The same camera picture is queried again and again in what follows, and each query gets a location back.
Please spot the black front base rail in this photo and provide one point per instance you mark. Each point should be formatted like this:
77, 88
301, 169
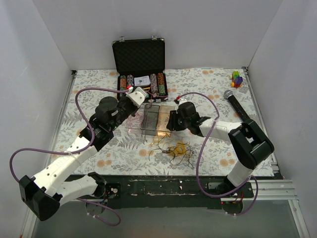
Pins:
158, 192

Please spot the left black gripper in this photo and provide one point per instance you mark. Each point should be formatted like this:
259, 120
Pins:
132, 109

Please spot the orange poker chip row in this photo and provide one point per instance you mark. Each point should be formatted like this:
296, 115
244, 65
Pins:
123, 82

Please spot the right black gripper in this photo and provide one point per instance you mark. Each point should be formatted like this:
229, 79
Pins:
173, 121

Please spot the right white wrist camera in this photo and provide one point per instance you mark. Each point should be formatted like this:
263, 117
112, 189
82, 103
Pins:
182, 99

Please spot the white playing card deck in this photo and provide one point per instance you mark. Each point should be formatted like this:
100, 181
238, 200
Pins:
142, 81

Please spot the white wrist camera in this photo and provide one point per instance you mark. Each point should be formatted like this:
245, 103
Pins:
182, 99
136, 95

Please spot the black handheld microphone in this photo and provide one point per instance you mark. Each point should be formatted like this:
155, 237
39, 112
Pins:
228, 94

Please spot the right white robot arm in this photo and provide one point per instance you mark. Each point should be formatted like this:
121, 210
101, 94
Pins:
250, 143

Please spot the purple poker chip row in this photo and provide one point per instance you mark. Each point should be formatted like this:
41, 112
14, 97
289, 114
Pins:
130, 80

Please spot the orange green chip row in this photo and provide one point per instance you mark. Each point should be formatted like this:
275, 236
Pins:
161, 84

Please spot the grey poker chip row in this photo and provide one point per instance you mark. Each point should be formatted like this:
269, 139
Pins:
154, 85

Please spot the black poker chip case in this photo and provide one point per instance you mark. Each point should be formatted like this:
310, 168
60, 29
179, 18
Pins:
141, 57

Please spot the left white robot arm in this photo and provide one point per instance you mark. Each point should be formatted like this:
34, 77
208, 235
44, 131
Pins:
47, 190

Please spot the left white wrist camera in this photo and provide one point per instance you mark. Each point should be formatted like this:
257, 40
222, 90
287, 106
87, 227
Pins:
136, 95

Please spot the clear plastic organizer box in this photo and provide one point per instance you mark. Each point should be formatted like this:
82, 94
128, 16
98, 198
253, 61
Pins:
150, 119

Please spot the floral table mat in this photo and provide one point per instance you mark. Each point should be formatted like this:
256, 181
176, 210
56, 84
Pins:
136, 154

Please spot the colourful toy block train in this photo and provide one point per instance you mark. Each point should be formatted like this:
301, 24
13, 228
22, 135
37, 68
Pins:
236, 79

